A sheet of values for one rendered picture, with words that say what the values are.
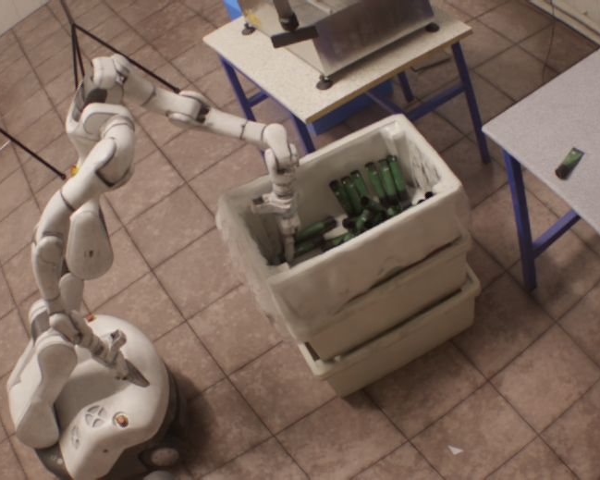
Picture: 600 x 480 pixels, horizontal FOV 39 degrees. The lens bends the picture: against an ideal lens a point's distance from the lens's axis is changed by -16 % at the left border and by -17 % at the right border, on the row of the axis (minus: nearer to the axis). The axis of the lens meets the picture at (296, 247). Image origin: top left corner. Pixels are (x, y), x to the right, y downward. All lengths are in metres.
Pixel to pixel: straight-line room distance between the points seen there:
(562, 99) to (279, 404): 1.44
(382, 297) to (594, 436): 0.92
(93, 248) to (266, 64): 1.01
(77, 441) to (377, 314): 1.10
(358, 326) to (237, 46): 1.13
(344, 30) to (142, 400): 1.35
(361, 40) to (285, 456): 1.39
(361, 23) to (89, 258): 1.15
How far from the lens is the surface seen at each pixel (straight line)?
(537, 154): 2.67
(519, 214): 2.98
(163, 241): 3.92
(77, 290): 2.78
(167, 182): 4.17
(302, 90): 3.08
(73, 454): 3.11
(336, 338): 2.93
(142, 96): 2.72
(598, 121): 2.78
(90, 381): 3.20
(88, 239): 2.60
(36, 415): 3.10
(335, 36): 2.98
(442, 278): 2.96
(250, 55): 3.35
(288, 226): 2.84
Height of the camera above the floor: 2.59
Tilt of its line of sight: 45 degrees down
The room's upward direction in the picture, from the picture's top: 23 degrees counter-clockwise
